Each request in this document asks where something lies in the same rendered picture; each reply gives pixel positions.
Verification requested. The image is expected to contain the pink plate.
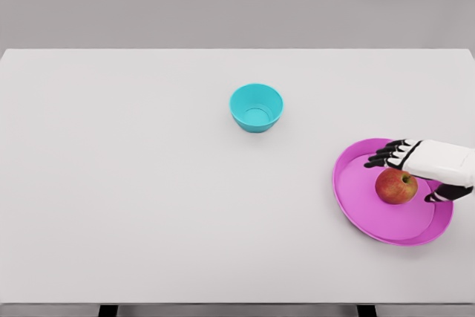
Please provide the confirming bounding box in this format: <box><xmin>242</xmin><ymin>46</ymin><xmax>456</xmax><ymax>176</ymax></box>
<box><xmin>332</xmin><ymin>137</ymin><xmax>455</xmax><ymax>247</ymax></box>

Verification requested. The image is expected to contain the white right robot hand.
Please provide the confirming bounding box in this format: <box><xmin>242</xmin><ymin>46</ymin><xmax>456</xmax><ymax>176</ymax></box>
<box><xmin>363</xmin><ymin>139</ymin><xmax>475</xmax><ymax>204</ymax></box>

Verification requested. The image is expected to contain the red apple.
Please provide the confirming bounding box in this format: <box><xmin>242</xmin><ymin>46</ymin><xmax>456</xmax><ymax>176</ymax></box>
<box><xmin>375</xmin><ymin>168</ymin><xmax>419</xmax><ymax>206</ymax></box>

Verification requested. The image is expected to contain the blue bowl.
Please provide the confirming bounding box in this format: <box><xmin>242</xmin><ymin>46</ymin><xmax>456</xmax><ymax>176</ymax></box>
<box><xmin>229</xmin><ymin>83</ymin><xmax>284</xmax><ymax>134</ymax></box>

